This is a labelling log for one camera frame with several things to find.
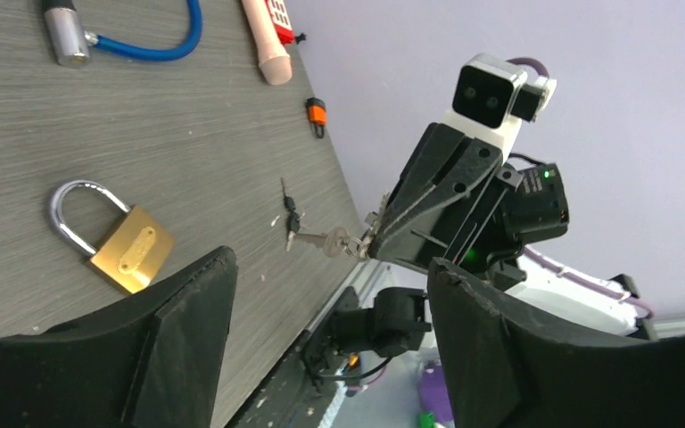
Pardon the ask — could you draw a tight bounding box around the blue cable lock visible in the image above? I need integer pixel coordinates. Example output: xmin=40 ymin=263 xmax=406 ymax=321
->
xmin=41 ymin=0 xmax=204 ymax=69

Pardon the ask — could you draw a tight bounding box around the small orange padlock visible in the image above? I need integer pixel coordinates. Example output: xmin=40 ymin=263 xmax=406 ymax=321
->
xmin=305 ymin=97 xmax=327 ymax=139

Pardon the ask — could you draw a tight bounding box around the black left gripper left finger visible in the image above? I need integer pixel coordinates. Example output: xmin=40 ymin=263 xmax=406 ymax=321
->
xmin=0 ymin=246 xmax=238 ymax=427

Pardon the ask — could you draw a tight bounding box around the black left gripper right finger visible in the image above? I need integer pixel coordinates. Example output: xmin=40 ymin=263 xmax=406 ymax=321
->
xmin=427 ymin=259 xmax=685 ymax=427

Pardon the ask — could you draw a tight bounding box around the silver key bunch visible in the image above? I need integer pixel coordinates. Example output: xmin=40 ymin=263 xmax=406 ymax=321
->
xmin=292 ymin=192 xmax=391 ymax=261

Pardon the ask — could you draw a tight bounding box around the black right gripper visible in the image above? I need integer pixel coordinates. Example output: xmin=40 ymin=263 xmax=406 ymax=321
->
xmin=368 ymin=123 xmax=522 ymax=275

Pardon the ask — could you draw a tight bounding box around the black headed key bunch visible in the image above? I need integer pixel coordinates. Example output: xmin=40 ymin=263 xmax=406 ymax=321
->
xmin=280 ymin=177 xmax=305 ymax=251

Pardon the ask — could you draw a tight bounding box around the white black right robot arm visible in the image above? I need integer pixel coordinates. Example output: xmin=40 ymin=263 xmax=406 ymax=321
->
xmin=366 ymin=123 xmax=656 ymax=339

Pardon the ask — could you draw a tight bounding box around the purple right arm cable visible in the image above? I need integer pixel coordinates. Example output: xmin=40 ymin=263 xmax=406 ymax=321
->
xmin=508 ymin=56 xmax=656 ymax=320

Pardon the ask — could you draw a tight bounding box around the brass padlock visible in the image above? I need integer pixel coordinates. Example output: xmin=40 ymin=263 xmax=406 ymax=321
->
xmin=49 ymin=179 xmax=175 ymax=294

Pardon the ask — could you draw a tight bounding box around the beige wooden rolling pin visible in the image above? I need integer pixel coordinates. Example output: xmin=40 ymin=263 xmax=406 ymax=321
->
xmin=242 ymin=0 xmax=293 ymax=86

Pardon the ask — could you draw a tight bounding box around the red block with holes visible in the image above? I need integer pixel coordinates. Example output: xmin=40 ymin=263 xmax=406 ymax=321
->
xmin=265 ymin=0 xmax=307 ymax=45

